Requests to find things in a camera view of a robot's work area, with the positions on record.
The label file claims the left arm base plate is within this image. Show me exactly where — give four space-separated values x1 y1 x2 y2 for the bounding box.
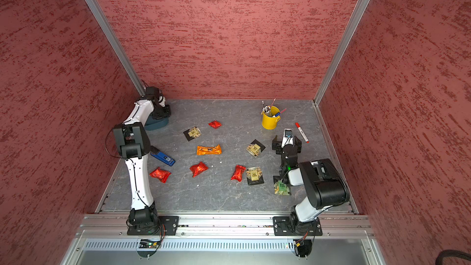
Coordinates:
127 216 180 237

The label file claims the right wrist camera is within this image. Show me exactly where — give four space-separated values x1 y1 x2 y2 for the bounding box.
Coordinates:
282 128 294 148

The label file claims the blue stapler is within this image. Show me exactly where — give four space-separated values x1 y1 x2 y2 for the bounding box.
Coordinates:
150 146 175 166

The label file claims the black yellow-label tea bag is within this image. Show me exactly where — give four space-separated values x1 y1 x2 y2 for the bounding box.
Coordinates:
247 139 266 157

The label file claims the black oolong tea bag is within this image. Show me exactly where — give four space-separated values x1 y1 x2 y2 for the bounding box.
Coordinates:
246 167 264 185
183 126 201 141

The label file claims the red white marker pen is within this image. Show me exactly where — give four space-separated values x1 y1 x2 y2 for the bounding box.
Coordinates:
295 122 309 143

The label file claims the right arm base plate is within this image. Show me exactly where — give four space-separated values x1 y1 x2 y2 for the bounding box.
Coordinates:
273 215 323 236

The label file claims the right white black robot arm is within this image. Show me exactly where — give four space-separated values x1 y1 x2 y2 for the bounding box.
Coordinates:
272 135 350 228

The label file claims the yellow pen holder cup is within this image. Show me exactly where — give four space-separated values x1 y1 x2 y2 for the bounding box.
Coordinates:
261 106 281 130

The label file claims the green-label tea bag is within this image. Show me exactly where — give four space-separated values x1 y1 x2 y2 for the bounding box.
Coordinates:
273 176 291 196

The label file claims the teal plastic storage box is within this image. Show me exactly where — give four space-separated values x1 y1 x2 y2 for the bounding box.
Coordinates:
144 117 169 131

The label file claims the red foil tea bag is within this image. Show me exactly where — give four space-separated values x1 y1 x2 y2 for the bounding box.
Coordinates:
150 167 171 184
190 161 208 177

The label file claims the small red tea bag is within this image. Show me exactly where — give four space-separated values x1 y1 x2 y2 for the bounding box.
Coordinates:
209 120 222 129

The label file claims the orange tea bag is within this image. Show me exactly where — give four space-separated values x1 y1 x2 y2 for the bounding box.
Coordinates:
197 145 222 155

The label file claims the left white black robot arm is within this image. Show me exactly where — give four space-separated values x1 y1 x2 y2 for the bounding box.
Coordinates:
113 87 171 229

